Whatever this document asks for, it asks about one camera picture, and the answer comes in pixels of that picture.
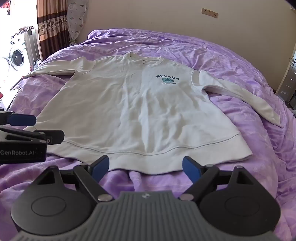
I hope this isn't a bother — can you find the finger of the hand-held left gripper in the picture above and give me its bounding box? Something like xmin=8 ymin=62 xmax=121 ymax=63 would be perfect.
xmin=0 ymin=111 xmax=37 ymax=126
xmin=0 ymin=125 xmax=65 ymax=146

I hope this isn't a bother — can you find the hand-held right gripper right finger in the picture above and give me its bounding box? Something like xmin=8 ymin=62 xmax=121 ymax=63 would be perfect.
xmin=178 ymin=156 xmax=255 ymax=202

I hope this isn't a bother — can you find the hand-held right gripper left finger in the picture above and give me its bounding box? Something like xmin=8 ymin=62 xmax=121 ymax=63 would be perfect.
xmin=37 ymin=155 xmax=115 ymax=203

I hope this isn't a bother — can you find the white printed sweatshirt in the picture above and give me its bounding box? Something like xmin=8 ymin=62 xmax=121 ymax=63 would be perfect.
xmin=10 ymin=52 xmax=284 ymax=175

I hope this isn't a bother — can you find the white washing machine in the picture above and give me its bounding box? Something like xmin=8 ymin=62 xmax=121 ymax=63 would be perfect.
xmin=2 ymin=30 xmax=30 ymax=72

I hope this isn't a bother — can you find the grey ribbed suitcase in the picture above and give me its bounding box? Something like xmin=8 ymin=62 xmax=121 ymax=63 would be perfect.
xmin=23 ymin=26 xmax=42 ymax=68

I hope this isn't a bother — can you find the brown patterned curtain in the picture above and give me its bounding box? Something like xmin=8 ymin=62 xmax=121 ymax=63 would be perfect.
xmin=36 ymin=0 xmax=71 ymax=61

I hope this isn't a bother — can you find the white leaf-print curtain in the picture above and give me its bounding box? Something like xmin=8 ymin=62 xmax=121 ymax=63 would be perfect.
xmin=67 ymin=0 xmax=89 ymax=47

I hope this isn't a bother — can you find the purple bed sheet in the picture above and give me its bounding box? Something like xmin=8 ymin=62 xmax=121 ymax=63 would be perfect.
xmin=0 ymin=29 xmax=296 ymax=241

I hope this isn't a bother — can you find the beige wall socket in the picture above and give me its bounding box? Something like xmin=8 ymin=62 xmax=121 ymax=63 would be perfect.
xmin=202 ymin=8 xmax=218 ymax=18

